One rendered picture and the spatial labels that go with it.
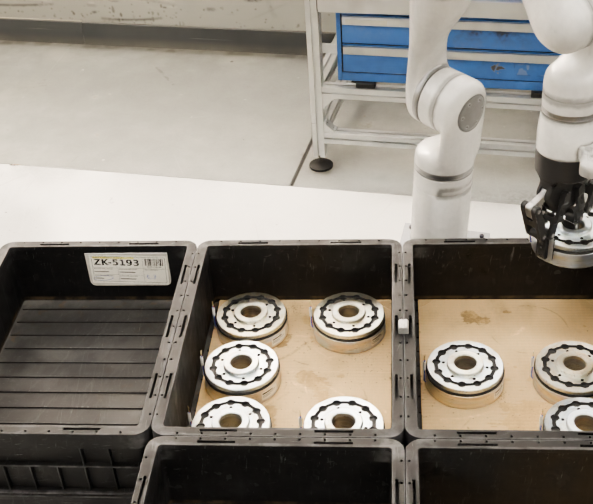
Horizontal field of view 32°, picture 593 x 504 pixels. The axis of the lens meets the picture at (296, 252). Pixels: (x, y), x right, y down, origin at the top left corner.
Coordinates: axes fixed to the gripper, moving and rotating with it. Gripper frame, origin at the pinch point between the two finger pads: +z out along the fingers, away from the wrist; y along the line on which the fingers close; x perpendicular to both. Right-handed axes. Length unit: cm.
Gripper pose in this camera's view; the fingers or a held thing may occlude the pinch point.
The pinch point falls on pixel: (557, 240)
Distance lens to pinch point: 141.1
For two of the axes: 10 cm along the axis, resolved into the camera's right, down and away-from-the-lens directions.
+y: -7.7, 4.1, -4.9
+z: 0.6, 8.1, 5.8
